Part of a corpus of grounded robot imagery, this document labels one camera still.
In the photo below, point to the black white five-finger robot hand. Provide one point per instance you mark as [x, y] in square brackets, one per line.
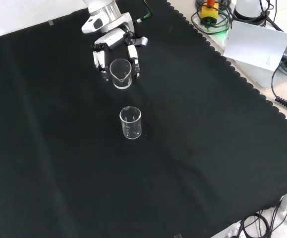
[113, 38]

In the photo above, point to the clear glass beaker with spout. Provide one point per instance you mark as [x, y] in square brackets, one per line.
[121, 74]

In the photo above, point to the clear glass graduated beaker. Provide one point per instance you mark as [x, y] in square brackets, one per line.
[131, 124]

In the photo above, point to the clear tape strip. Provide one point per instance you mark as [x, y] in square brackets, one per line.
[51, 23]
[178, 235]

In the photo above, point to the yellow stop button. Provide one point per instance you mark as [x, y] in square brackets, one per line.
[209, 12]

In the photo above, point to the black scalloped bench cloth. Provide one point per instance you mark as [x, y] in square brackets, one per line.
[59, 138]

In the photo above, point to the white black-banded cylinder base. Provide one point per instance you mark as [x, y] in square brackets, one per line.
[247, 10]

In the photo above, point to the pale board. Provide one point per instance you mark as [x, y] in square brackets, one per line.
[254, 44]

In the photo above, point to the black tripod leg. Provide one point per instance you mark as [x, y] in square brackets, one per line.
[273, 23]

